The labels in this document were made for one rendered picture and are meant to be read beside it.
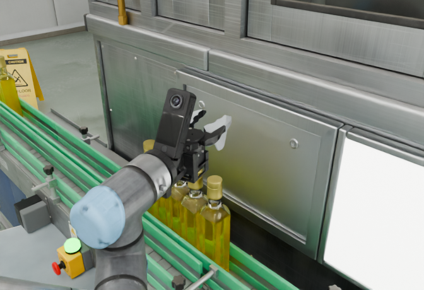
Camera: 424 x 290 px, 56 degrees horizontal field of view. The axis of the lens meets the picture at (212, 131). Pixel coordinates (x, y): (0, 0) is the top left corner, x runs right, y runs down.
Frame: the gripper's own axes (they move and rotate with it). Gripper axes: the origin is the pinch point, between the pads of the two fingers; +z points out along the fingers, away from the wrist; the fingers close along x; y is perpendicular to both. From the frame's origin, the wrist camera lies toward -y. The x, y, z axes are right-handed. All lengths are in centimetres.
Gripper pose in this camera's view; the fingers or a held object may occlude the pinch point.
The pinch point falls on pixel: (214, 113)
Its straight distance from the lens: 79.7
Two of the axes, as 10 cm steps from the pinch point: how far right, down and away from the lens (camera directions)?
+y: 0.1, 8.8, 4.8
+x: 8.7, 2.3, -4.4
